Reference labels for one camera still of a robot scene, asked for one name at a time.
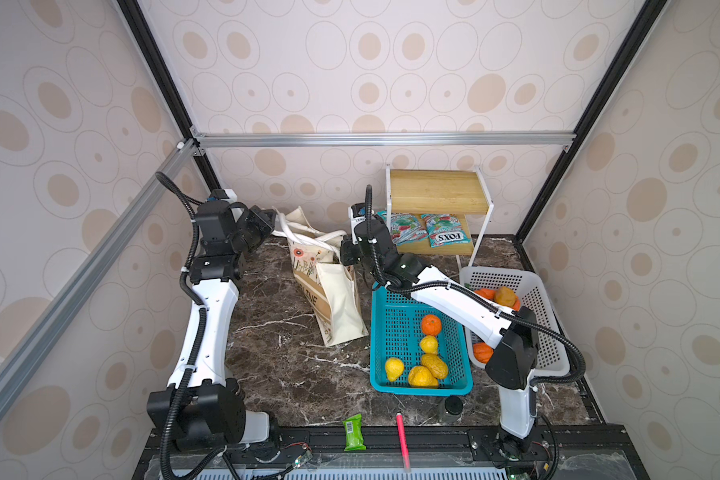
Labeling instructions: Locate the floral canvas grocery bag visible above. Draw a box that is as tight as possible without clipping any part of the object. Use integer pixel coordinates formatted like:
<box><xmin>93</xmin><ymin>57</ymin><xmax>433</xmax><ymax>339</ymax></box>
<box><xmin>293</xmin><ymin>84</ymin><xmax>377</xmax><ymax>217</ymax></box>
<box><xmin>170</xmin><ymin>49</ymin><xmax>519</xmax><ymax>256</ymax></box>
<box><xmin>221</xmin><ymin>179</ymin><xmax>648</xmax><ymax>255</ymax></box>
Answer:
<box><xmin>274</xmin><ymin>208</ymin><xmax>368</xmax><ymax>346</ymax></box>

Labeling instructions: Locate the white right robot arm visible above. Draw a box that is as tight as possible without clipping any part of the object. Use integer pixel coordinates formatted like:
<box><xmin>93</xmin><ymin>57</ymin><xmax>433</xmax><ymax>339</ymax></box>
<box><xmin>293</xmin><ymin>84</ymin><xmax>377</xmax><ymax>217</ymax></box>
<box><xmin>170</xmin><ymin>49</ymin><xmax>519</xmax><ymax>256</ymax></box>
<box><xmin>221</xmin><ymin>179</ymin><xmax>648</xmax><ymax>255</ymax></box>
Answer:
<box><xmin>340</xmin><ymin>185</ymin><xmax>586</xmax><ymax>461</ymax></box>

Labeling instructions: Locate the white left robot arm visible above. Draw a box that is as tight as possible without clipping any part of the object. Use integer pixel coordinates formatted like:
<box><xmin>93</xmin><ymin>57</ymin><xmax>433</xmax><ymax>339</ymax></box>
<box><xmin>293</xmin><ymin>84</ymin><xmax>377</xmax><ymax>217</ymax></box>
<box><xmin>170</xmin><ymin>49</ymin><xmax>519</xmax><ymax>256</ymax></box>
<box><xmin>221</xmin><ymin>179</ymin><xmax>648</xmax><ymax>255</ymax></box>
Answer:
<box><xmin>147</xmin><ymin>172</ymin><xmax>276</xmax><ymax>479</ymax></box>

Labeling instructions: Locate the teal red candy bag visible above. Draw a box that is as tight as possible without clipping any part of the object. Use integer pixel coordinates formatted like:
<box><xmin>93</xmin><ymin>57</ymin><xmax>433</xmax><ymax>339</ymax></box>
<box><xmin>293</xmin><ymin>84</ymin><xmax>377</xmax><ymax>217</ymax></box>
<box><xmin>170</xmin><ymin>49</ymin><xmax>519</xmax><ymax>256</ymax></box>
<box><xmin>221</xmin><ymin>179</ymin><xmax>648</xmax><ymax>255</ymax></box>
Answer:
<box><xmin>378</xmin><ymin>211</ymin><xmax>428</xmax><ymax>245</ymax></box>

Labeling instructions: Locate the teal Fox's candy bag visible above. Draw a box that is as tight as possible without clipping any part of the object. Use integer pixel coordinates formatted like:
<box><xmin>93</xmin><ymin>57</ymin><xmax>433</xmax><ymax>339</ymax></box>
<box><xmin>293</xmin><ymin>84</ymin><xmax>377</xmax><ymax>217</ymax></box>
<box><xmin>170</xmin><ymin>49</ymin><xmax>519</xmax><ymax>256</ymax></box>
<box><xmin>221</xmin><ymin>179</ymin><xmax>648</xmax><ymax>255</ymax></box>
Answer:
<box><xmin>422</xmin><ymin>214</ymin><xmax>470</xmax><ymax>248</ymax></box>

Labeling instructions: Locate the teal plastic basket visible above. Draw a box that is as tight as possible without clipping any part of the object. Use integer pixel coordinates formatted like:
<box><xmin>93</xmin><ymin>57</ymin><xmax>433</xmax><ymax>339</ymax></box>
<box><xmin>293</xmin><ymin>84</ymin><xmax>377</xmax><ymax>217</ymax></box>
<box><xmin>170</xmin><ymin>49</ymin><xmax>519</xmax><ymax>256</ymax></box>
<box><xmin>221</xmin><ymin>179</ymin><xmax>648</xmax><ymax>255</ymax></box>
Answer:
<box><xmin>370</xmin><ymin>288</ymin><xmax>473</xmax><ymax>397</ymax></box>

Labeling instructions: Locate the orange tangerine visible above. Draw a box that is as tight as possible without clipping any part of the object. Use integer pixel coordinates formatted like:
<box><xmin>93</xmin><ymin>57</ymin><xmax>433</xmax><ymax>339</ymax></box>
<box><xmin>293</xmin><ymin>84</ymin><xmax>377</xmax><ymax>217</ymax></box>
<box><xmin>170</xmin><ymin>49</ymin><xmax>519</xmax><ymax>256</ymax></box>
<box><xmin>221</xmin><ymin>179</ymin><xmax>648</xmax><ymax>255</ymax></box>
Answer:
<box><xmin>420</xmin><ymin>314</ymin><xmax>442</xmax><ymax>337</ymax></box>

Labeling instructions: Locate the small yellow lemon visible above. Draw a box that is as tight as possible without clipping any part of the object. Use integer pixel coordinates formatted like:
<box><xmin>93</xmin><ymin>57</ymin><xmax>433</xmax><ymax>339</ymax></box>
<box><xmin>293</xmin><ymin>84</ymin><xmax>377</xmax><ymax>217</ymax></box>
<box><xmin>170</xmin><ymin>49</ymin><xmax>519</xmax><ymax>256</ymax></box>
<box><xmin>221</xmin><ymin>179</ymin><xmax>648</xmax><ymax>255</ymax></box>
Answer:
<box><xmin>419</xmin><ymin>335</ymin><xmax>439</xmax><ymax>355</ymax></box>

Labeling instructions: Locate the yellow lemon front left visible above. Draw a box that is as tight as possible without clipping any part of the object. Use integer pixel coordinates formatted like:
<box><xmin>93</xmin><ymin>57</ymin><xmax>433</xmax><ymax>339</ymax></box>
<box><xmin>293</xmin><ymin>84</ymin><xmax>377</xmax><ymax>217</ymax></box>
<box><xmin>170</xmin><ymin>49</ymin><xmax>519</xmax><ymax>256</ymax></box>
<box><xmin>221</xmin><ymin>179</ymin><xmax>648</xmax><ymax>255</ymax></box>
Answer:
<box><xmin>384</xmin><ymin>357</ymin><xmax>405</xmax><ymax>382</ymax></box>

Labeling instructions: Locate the yellow fruit front centre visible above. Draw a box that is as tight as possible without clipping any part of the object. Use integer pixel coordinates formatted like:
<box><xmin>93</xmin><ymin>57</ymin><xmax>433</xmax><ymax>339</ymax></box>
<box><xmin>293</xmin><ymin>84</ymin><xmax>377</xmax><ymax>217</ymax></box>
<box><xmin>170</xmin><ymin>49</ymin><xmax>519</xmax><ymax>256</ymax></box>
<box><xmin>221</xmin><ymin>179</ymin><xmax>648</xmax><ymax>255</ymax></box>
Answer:
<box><xmin>408</xmin><ymin>365</ymin><xmax>439</xmax><ymax>388</ymax></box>

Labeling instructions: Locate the yellow potato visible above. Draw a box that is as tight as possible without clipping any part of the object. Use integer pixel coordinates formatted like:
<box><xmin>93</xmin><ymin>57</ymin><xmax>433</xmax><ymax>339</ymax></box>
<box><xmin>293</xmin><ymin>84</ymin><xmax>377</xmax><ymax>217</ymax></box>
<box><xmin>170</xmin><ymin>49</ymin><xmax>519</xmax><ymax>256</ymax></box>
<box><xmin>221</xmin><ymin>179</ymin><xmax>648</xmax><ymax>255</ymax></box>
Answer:
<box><xmin>494</xmin><ymin>287</ymin><xmax>520</xmax><ymax>311</ymax></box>

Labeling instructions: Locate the orange bell pepper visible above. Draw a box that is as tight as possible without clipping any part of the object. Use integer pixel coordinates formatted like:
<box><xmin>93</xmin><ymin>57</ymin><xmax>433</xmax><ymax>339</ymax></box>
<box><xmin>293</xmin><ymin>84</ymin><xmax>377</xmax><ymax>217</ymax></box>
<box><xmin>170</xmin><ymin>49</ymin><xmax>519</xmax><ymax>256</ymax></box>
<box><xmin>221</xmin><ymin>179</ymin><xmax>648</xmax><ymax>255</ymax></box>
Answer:
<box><xmin>472</xmin><ymin>342</ymin><xmax>494</xmax><ymax>364</ymax></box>

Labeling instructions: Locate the pink pen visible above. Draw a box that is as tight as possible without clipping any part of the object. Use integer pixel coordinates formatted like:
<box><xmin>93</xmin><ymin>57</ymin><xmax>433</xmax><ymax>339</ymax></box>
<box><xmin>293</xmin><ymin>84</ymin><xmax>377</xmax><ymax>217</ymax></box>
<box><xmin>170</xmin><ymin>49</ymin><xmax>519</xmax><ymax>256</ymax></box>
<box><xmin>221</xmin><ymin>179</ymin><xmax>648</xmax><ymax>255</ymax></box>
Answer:
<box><xmin>395</xmin><ymin>412</ymin><xmax>412</xmax><ymax>473</ymax></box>

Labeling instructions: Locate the black round cap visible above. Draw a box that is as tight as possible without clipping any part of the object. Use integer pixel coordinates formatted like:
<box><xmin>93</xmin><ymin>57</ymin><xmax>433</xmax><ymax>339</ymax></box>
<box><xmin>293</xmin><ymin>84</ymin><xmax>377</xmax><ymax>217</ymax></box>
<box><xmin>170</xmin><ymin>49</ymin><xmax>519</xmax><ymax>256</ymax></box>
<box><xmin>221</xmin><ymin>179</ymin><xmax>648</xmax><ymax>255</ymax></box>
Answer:
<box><xmin>441</xmin><ymin>395</ymin><xmax>464</xmax><ymax>419</ymax></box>

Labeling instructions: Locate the green snack packet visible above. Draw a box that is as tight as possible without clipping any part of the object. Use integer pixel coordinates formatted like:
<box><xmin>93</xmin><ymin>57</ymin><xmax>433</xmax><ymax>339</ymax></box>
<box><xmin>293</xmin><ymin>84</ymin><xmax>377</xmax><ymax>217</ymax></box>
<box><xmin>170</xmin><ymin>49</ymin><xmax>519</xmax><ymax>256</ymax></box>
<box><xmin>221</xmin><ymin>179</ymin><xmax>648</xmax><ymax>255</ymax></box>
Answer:
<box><xmin>343</xmin><ymin>414</ymin><xmax>366</xmax><ymax>452</ymax></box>

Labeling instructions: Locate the white plastic basket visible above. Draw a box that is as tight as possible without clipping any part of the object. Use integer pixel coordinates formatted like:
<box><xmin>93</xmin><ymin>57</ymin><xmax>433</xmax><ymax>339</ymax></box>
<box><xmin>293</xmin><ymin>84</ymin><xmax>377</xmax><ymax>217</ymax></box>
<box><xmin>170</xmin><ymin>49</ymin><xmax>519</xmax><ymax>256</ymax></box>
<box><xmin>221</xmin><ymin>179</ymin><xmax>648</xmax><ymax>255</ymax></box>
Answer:
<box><xmin>459</xmin><ymin>266</ymin><xmax>570</xmax><ymax>377</ymax></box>

